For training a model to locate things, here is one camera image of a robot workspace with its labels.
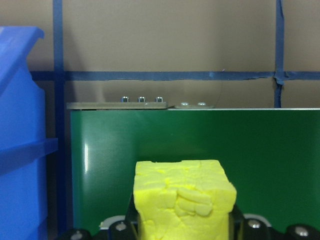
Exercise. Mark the yellow foam block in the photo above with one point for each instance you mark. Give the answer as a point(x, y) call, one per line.
point(185, 195)

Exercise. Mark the green conveyor belt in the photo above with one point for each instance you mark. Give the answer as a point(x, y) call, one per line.
point(200, 135)

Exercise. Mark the blue plastic storage bin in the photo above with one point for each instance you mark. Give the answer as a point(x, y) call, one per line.
point(22, 162)

